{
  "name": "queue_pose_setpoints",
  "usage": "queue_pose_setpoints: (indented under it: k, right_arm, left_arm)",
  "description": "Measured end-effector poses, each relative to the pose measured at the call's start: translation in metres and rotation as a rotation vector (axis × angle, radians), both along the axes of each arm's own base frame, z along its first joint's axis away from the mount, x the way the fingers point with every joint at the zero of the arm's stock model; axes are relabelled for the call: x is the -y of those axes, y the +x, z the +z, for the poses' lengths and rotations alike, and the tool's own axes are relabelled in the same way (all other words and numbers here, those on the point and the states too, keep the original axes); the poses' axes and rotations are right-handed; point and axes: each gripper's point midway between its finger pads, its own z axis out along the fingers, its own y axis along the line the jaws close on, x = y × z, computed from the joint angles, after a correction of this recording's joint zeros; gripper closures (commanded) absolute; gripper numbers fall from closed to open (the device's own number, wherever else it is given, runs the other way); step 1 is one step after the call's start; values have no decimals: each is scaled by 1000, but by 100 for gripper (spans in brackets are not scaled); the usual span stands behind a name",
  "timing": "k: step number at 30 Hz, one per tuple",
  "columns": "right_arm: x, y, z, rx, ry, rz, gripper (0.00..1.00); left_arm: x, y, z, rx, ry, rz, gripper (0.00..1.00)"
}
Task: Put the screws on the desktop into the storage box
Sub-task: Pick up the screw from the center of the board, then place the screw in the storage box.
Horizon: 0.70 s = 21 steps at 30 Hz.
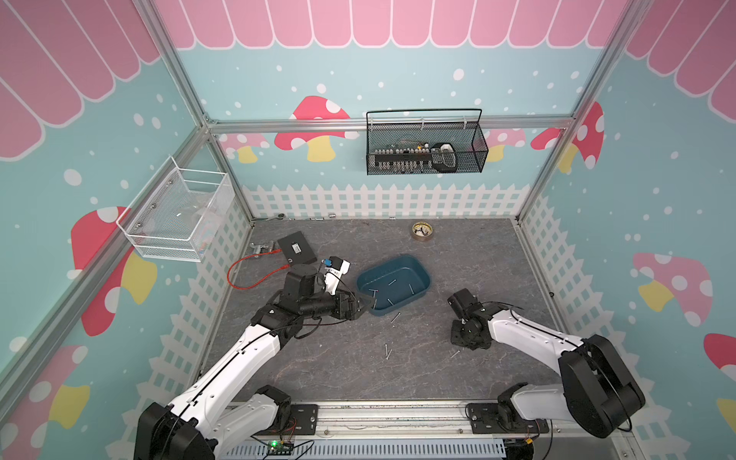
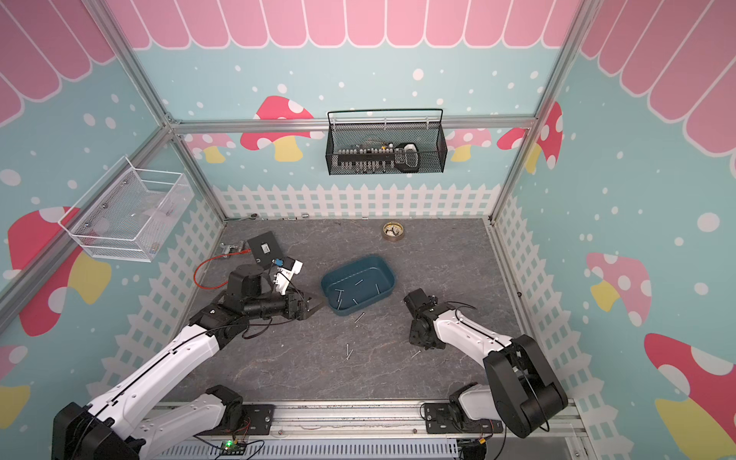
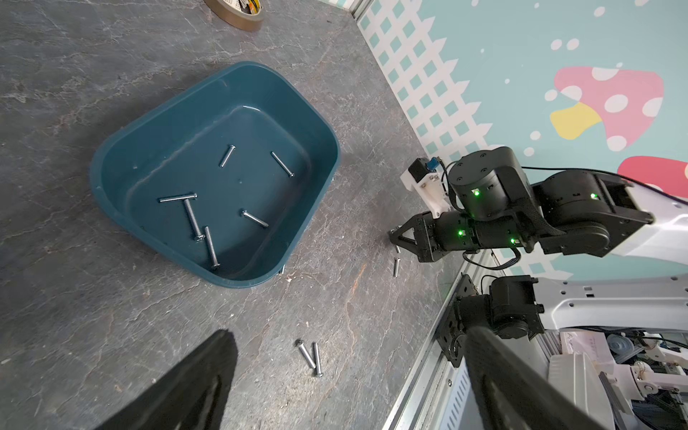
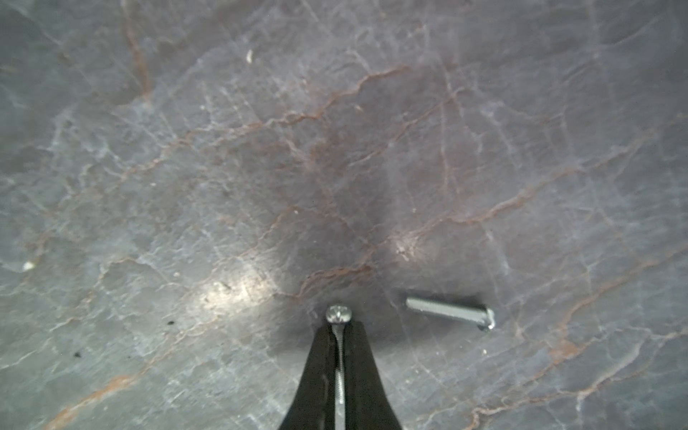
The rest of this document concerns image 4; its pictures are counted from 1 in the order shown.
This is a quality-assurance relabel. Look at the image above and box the silver screw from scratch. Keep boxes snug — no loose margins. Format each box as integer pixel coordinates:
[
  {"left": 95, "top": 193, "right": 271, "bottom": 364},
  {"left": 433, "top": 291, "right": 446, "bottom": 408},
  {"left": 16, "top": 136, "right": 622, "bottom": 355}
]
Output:
[
  {"left": 405, "top": 297, "right": 496, "bottom": 331},
  {"left": 325, "top": 305, "right": 353, "bottom": 430}
]

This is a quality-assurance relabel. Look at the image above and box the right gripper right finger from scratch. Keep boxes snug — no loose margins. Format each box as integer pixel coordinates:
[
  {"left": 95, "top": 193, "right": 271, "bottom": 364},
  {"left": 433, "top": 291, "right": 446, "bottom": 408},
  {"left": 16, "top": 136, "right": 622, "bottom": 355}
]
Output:
[{"left": 343, "top": 321, "right": 402, "bottom": 430}]

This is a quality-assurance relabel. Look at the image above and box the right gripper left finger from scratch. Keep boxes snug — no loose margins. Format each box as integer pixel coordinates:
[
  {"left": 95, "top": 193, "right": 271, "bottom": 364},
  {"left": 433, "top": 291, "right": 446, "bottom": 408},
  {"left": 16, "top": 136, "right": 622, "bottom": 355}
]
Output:
[{"left": 279, "top": 324, "right": 338, "bottom": 430}]

